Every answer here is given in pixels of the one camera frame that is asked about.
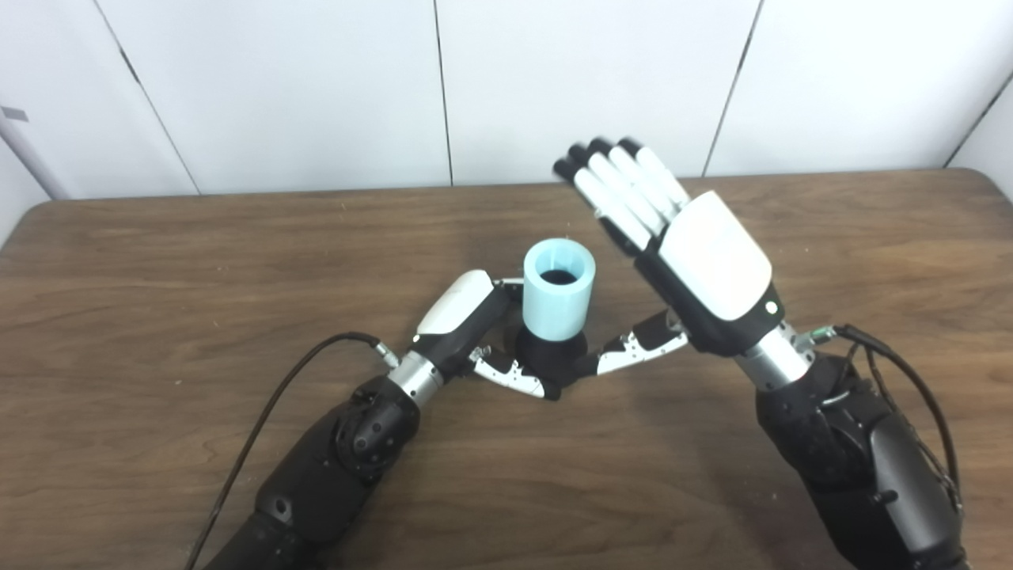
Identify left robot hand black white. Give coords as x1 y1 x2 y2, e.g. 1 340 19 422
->
408 269 563 401

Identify black funnel-shaped nozzle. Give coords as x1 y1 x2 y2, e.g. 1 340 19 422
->
514 326 590 389

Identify light-blue hose piece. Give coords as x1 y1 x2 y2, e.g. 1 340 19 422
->
522 238 597 342

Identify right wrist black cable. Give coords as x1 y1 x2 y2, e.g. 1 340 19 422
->
795 323 965 515

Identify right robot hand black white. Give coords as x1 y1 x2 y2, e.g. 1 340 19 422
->
552 137 786 379

